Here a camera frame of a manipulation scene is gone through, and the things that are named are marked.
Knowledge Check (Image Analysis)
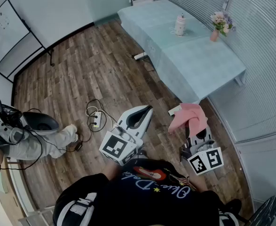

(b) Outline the pastel artificial flower bouquet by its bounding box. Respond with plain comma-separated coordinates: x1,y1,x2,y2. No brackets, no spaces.
210,11,236,37

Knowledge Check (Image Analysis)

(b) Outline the sheer embroidered table runner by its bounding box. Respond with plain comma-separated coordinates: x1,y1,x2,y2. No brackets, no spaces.
137,16,213,63

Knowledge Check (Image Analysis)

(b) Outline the long black cable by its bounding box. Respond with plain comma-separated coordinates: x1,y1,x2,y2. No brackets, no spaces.
8,128,91,171

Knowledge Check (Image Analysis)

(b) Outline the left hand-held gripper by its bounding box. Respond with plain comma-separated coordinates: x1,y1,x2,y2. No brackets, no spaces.
99,105,154,167

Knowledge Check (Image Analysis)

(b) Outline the pink vase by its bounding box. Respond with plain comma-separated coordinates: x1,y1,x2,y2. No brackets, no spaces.
210,29,220,42

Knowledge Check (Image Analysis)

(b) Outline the light wooden desk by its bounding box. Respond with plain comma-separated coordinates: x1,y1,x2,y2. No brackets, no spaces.
0,159,36,226

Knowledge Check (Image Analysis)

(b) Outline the black mesh chair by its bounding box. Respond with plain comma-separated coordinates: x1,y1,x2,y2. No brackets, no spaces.
247,195,276,226

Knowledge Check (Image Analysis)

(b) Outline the person's right forearm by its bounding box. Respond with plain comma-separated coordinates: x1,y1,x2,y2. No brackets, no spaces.
188,173,209,193

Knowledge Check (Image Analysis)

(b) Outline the pink cloth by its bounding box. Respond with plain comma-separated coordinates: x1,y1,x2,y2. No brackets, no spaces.
167,102,209,137

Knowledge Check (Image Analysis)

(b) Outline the thin black cable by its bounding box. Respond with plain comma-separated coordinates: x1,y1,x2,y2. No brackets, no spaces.
125,52,158,73

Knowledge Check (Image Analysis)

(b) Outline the person's black printed shirt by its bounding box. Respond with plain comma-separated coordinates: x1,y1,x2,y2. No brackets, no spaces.
52,159,243,226

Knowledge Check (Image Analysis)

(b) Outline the small white box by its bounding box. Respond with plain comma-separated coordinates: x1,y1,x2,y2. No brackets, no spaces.
168,105,182,117

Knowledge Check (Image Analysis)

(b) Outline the black round chair seat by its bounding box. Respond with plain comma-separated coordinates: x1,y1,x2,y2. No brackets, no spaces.
22,111,60,136

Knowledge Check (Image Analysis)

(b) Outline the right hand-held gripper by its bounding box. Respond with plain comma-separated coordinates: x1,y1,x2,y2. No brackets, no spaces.
180,121,224,176

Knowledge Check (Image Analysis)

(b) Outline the whiteboard with black stand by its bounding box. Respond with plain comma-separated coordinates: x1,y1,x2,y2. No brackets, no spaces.
0,0,55,83

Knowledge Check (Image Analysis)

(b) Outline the black looped cable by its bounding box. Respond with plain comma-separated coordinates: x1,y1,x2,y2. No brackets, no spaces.
85,99,118,133

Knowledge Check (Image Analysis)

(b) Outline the person's left forearm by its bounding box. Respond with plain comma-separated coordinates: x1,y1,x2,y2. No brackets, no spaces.
103,160,124,181

